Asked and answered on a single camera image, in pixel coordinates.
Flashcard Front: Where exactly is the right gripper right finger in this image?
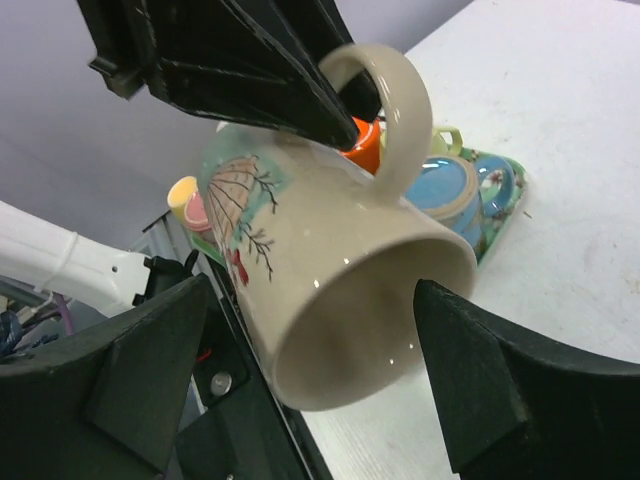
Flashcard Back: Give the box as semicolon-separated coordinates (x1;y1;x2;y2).
413;280;639;479

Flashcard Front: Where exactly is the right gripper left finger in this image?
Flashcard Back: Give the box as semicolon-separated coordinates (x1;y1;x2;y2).
1;275;208;479

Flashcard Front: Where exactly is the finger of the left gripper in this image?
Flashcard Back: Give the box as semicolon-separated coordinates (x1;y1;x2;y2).
89;0;362;151
309;0;381;122

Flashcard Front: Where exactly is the beige bird mug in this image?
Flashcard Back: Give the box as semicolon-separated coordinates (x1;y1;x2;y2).
198;45;477;411

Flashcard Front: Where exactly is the pink mug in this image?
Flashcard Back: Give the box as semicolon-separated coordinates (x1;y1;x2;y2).
184;191;213;237

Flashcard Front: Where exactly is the orange mug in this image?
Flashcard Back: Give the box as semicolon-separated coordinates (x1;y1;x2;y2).
341;117;381;175

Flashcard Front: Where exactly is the yellow mug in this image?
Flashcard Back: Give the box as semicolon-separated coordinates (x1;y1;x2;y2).
166;176;198;223

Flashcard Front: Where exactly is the pale green mug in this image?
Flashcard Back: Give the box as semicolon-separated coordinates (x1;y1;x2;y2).
379;117;463;161

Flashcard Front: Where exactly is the blue floral mug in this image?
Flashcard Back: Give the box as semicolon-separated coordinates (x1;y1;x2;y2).
405;155;516;253

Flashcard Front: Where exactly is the green floral tray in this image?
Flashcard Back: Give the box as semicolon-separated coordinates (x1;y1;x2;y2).
187;147;529;269

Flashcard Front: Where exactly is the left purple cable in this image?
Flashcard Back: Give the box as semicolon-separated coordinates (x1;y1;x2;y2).
52;292;79;334

